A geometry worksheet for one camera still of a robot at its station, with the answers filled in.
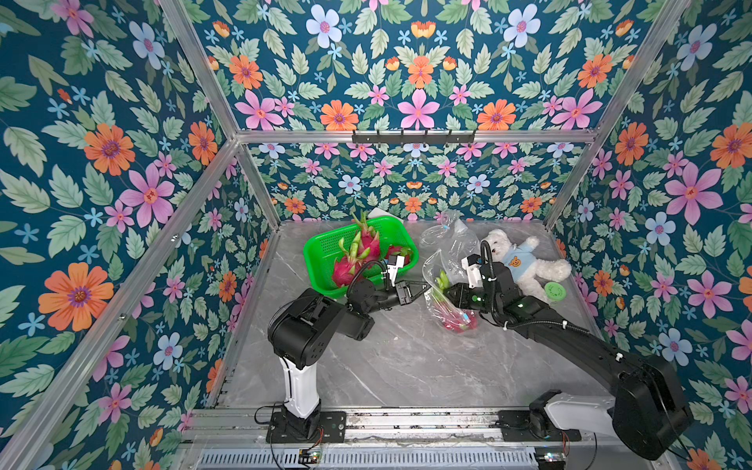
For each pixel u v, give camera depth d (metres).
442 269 0.80
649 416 0.42
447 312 0.76
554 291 0.94
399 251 0.95
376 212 1.18
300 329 0.51
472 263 0.75
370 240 1.01
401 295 0.75
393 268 0.80
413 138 0.92
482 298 0.69
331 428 0.74
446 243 1.06
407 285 0.79
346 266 0.91
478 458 0.77
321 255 1.08
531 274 0.96
